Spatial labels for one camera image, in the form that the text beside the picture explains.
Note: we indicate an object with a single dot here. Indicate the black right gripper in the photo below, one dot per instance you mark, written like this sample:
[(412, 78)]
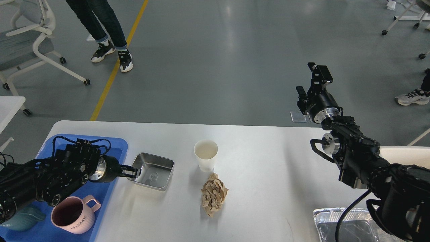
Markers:
[(317, 102)]

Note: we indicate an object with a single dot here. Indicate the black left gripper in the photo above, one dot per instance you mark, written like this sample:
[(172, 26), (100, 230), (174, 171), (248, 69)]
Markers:
[(109, 169)]

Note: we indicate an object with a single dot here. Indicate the square stainless steel tray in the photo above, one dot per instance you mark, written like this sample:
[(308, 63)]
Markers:
[(156, 171)]

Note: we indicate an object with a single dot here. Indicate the pink mug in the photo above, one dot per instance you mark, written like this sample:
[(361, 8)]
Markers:
[(75, 215)]

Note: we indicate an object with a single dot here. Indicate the white paper cup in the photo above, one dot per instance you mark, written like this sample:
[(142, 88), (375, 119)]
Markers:
[(206, 152)]

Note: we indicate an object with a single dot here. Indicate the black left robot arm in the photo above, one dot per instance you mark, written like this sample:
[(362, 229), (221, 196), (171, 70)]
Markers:
[(53, 179)]

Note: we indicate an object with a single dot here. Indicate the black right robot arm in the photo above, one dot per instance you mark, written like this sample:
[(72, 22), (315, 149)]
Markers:
[(402, 190)]

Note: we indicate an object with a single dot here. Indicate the crumpled brown paper ball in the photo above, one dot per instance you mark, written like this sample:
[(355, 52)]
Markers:
[(214, 193)]

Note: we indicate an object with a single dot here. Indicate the teal and yellow mug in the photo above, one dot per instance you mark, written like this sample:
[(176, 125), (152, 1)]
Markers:
[(25, 219)]

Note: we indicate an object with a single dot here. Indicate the beige plastic bin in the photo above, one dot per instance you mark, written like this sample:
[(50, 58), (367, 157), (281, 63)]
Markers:
[(406, 155)]

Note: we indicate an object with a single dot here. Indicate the white side table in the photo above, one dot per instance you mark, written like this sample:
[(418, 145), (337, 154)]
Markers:
[(9, 105)]

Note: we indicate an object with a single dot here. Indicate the white chair legs with castors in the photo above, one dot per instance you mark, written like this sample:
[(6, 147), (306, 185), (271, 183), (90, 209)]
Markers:
[(423, 15)]

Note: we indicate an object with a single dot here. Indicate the aluminium foil tray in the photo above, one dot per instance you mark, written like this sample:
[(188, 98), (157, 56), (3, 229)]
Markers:
[(357, 226)]

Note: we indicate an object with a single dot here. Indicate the grey office chair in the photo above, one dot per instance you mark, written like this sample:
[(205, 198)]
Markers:
[(28, 45)]

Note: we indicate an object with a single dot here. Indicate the person in black shirt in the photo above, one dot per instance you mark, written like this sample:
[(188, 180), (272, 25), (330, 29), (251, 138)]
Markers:
[(100, 20)]

